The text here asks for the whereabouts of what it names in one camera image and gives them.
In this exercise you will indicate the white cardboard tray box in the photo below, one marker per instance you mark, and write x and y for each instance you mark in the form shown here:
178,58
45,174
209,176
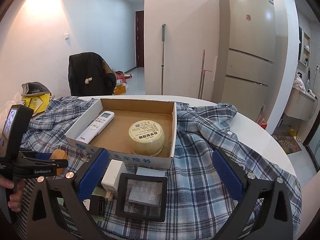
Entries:
115,136

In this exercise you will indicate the orange plastic box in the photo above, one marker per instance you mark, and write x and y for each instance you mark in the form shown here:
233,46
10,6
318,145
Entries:
59,155

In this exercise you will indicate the white remote control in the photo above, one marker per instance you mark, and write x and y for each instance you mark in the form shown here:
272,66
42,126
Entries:
95,127

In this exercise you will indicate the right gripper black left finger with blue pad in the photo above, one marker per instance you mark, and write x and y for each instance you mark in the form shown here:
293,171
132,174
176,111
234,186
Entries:
45,220

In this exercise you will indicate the yellow box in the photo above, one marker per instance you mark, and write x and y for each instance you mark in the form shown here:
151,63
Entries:
37,103

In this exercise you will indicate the beige refrigerator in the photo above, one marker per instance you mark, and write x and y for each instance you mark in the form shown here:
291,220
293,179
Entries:
245,58

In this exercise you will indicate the cartoon floor mat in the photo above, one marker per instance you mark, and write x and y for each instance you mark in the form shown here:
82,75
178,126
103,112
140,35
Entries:
287,142

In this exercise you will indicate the grey pouch bag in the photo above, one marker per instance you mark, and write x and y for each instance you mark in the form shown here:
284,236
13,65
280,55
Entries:
34,89

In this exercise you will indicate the dark red door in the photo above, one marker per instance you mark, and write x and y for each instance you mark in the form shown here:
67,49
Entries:
139,38

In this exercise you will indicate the bathroom vanity cabinet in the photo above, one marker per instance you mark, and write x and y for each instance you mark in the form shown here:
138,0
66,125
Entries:
300,105

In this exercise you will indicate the black square display frame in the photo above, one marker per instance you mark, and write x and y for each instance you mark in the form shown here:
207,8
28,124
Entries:
142,198

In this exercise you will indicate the red carton by fridge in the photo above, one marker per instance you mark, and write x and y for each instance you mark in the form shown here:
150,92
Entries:
262,122

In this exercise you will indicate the black jacket on chair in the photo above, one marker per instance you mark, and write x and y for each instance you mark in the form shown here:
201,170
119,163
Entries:
90,75

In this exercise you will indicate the small black box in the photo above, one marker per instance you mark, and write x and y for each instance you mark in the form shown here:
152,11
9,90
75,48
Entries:
97,205

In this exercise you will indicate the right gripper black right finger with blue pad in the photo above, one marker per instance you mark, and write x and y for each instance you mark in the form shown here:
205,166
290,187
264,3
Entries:
274,220

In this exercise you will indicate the round cream lidded container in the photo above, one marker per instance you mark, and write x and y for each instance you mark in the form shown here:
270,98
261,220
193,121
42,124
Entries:
146,138

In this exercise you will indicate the red items on floor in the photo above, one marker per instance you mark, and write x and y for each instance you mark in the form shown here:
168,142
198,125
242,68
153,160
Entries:
123,76

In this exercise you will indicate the blue plaid shirt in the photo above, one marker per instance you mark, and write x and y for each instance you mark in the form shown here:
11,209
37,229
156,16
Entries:
198,202

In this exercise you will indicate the clear plastic bag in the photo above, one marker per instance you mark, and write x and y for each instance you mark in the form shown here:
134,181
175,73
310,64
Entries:
16,100

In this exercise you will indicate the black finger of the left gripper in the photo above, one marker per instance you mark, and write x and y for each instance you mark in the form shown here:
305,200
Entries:
36,165

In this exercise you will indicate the grey blue box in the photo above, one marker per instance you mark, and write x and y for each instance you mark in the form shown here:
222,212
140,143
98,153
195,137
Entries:
141,171

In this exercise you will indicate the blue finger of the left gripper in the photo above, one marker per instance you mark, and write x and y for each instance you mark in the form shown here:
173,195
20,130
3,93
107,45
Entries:
36,155

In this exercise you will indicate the orange cardboard box floor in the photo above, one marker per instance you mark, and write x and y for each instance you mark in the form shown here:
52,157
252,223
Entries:
119,89

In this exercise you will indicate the white power adapter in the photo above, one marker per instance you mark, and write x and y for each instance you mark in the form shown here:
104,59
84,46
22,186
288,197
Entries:
110,180

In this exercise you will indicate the red handled broom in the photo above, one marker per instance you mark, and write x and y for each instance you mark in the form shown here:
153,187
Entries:
202,77

